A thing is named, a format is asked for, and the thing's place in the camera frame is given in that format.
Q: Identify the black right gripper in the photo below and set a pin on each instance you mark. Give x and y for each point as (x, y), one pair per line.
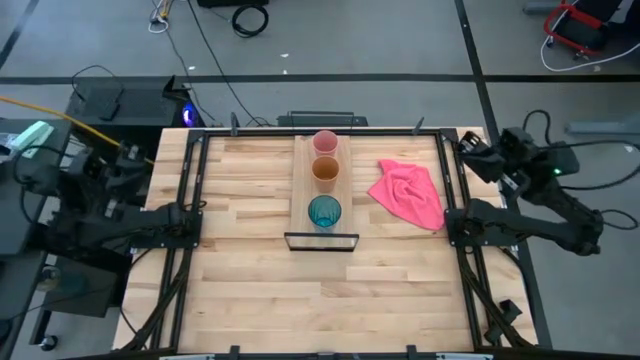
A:
(480, 145)

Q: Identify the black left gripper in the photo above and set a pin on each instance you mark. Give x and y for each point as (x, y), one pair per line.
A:
(127, 160)

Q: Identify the medium orange plastic cup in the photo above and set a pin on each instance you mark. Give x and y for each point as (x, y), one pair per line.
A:
(325, 170)

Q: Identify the small pink plastic cup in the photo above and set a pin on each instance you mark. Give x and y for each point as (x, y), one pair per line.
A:
(325, 142)

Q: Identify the large teal ribbed cup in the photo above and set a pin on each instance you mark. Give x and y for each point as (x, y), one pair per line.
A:
(325, 210)

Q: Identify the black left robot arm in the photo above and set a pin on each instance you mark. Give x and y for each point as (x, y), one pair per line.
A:
(150, 225)

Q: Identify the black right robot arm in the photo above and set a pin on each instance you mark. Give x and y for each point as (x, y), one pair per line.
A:
(550, 227)

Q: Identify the black computer tower blue light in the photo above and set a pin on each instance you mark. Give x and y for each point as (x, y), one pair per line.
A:
(145, 107)

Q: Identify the pink cloth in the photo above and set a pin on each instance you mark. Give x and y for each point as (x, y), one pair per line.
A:
(405, 192)

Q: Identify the small black flat device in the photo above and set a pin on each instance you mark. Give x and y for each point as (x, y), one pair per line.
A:
(109, 106)

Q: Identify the mint green stapler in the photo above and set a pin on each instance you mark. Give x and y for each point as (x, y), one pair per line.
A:
(34, 134)

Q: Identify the black equipment cart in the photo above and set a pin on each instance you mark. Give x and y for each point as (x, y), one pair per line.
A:
(75, 290)

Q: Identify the grey desk foot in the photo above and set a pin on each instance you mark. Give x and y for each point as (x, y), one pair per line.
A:
(540, 6)
(605, 126)

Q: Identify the black desk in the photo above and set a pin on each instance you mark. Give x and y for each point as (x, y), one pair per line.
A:
(7, 225)

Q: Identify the clear plastic item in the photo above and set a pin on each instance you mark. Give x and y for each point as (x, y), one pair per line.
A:
(5, 140)

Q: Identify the black bar device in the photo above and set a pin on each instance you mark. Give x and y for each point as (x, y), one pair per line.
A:
(320, 121)

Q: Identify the red framed cart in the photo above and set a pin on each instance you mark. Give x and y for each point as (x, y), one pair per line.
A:
(580, 32)

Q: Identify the white bar at table edge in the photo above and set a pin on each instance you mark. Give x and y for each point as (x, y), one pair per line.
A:
(465, 357)
(187, 357)

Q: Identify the black caster wheel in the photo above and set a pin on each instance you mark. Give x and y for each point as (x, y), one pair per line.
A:
(48, 342)

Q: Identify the black equipment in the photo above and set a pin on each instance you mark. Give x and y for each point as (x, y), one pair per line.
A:
(600, 7)

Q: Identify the black box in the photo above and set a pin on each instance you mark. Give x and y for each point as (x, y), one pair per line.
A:
(232, 2)

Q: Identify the black frame clamp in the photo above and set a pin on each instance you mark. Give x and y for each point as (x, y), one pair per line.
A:
(411, 351)
(233, 351)
(234, 125)
(419, 126)

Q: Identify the wooden shelf with black frame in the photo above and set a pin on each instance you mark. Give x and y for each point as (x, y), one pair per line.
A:
(302, 190)

